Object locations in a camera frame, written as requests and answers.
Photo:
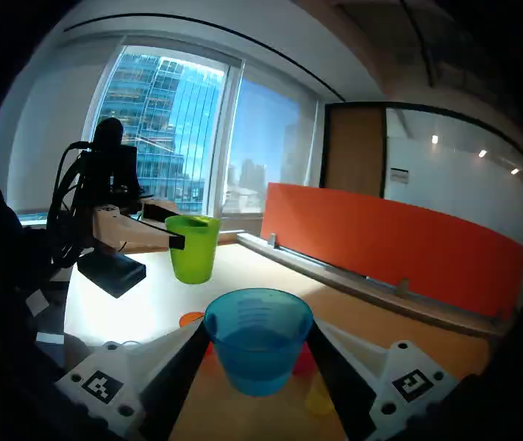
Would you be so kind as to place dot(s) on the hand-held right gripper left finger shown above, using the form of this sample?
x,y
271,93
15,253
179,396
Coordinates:
x,y
128,372

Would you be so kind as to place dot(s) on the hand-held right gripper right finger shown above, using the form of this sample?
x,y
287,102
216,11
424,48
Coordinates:
x,y
380,372

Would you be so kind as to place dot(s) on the red desk screen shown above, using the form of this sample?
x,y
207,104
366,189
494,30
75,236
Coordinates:
x,y
380,243

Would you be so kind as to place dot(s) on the blue plastic cup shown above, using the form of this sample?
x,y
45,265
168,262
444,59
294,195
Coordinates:
x,y
256,349

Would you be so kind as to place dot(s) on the red plastic cup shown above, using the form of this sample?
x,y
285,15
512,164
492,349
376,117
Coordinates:
x,y
304,360

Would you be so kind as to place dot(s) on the orange plastic cup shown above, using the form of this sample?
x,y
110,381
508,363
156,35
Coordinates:
x,y
191,319

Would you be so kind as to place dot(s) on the yellow plastic cup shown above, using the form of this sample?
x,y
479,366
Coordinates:
x,y
318,399

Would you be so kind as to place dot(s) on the green plastic cup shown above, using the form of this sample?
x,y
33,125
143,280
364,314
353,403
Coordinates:
x,y
194,255

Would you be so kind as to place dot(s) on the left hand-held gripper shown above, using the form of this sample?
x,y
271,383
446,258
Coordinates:
x,y
109,174

